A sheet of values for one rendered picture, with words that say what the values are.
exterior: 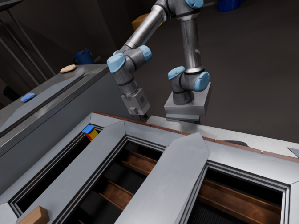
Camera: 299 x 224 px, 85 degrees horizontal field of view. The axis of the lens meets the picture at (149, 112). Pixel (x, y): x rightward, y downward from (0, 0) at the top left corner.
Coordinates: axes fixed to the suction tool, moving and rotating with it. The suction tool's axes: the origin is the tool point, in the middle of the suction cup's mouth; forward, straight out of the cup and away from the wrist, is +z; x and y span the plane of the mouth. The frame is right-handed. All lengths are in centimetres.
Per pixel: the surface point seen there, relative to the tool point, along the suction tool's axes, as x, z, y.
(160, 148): -6.6, 13.3, 8.3
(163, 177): -20.3, 12.1, 17.1
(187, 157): -8.9, 12.2, 22.8
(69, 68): 34, -20, -98
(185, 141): -1.2, 11.8, 19.3
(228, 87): 170, 93, 2
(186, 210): -27.6, 14.7, 28.7
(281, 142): 23, 32, 55
